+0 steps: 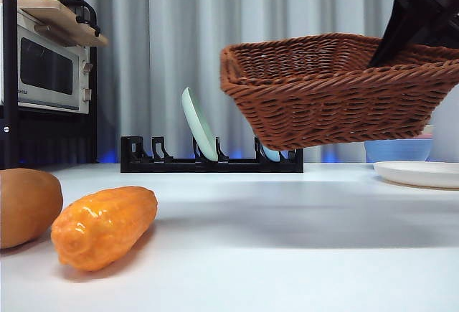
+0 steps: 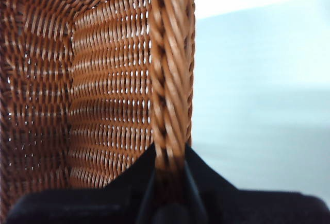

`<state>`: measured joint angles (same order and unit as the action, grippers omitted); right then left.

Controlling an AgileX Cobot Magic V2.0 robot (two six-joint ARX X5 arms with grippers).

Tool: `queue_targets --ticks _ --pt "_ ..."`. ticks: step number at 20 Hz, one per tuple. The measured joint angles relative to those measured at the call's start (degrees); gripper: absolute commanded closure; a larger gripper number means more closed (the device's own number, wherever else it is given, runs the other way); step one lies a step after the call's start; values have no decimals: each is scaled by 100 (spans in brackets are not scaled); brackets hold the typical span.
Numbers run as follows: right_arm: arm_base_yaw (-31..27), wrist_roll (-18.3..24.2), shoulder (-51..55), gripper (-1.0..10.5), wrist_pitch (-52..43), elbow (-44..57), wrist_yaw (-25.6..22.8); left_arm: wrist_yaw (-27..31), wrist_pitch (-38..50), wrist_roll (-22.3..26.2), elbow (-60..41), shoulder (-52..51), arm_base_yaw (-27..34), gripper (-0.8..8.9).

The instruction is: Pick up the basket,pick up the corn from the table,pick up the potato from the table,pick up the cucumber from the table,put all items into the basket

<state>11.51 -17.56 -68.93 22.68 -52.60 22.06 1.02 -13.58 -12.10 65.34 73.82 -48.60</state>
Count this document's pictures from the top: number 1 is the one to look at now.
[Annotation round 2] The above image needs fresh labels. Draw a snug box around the brown woven wicker basket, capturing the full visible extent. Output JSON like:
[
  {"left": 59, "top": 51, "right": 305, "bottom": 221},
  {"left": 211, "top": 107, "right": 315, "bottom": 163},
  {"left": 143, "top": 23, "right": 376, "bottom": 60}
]
[{"left": 219, "top": 32, "right": 459, "bottom": 152}]

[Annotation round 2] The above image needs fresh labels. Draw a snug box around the orange corn cob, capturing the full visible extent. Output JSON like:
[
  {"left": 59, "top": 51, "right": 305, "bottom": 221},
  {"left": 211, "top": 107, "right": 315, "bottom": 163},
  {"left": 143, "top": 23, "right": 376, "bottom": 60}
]
[{"left": 50, "top": 186, "right": 158, "bottom": 273}]

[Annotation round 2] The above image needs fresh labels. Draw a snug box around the brown potato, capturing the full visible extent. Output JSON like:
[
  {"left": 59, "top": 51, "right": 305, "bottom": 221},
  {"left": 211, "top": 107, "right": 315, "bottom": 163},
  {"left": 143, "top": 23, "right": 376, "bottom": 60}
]
[{"left": 0, "top": 168, "right": 65, "bottom": 250}]

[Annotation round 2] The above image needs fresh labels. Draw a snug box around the blue bowl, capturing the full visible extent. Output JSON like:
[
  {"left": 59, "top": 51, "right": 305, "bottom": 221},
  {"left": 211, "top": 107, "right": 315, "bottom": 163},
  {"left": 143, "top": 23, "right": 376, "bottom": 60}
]
[{"left": 364, "top": 138, "right": 434, "bottom": 164}]

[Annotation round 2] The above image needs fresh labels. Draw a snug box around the white plate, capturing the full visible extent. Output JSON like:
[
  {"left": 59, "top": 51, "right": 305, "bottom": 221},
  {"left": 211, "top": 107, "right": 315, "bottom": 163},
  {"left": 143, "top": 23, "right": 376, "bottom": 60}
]
[{"left": 373, "top": 161, "right": 459, "bottom": 189}]

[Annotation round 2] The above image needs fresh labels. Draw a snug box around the light blue plate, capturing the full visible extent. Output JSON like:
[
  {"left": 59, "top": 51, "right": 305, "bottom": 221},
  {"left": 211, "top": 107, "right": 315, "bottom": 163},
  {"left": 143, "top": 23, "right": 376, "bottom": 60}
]
[{"left": 260, "top": 143, "right": 290, "bottom": 163}]

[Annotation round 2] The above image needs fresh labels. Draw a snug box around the pale green plate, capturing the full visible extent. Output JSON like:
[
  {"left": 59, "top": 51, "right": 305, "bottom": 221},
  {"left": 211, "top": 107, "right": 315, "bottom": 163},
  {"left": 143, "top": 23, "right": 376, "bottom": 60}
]
[{"left": 181, "top": 87, "right": 220, "bottom": 163}]

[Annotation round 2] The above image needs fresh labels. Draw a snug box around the black dish rack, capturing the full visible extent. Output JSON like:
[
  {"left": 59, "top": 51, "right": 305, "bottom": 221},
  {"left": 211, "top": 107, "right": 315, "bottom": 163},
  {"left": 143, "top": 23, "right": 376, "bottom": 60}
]
[{"left": 120, "top": 135, "right": 305, "bottom": 174}]

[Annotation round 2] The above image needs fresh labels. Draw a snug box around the grey pleated curtain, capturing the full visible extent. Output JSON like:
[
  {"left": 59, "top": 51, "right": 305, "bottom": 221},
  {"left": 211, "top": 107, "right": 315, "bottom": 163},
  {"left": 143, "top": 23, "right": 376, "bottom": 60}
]
[{"left": 17, "top": 0, "right": 459, "bottom": 164}]

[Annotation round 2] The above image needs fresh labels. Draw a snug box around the wooden cutting board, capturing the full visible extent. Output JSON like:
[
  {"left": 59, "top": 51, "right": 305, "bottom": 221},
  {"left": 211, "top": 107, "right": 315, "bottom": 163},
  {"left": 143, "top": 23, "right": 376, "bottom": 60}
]
[{"left": 16, "top": 0, "right": 109, "bottom": 48}]

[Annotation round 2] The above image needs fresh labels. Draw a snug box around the cream toaster oven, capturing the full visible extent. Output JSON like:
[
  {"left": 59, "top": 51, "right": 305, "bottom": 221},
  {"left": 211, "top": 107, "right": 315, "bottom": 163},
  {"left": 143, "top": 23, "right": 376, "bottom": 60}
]
[{"left": 0, "top": 5, "right": 93, "bottom": 116}]

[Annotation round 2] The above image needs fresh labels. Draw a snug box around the black metal shelf frame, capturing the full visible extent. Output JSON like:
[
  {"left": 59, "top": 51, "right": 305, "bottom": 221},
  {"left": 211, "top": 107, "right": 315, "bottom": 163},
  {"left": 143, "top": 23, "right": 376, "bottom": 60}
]
[{"left": 0, "top": 0, "right": 99, "bottom": 170}]

